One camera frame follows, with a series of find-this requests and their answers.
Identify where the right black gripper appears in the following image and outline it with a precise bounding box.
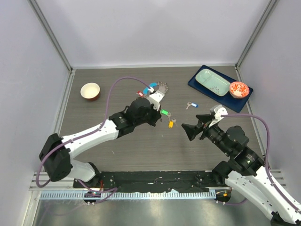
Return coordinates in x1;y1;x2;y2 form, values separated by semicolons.
181;113;231;155

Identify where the metal crescent keyring holder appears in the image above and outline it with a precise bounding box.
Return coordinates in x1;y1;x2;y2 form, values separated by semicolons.
143;81;168;95

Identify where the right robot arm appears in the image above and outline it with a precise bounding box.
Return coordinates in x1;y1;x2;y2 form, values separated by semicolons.
182;114;301;226

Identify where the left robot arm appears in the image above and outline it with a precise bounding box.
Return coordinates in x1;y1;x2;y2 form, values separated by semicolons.
39;94;163;188

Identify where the blue key tag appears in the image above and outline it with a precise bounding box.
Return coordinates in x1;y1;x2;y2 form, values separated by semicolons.
191;103;198;108

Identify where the green key tag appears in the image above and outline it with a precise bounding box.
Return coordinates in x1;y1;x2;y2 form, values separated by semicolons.
160;109;169;116

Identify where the yellow key tag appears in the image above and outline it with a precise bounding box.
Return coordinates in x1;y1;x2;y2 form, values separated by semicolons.
168;121;174;129

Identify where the light green divided dish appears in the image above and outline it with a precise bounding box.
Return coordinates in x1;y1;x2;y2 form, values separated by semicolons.
195;69;230;97

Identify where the red patterned bowl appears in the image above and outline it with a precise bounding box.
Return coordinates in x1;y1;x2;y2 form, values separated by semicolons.
229;81;250;99

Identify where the white and red bowl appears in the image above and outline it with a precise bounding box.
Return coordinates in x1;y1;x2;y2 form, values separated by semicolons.
80;82;101;101

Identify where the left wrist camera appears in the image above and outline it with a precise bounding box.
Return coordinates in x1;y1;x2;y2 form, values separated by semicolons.
147;91;165;111

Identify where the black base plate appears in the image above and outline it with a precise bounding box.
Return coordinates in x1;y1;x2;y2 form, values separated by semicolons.
84;170;227;193

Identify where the slotted cable duct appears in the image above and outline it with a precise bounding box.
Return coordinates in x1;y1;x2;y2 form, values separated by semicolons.
40;189;216;200

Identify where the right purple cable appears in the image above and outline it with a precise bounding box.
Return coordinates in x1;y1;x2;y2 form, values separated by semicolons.
222;113;301;212

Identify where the purple cable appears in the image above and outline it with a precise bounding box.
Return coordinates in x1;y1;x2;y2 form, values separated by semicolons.
35;77;153;189
222;113;301;212

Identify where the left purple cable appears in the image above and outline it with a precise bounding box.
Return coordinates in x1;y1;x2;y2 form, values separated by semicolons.
35;77;153;189

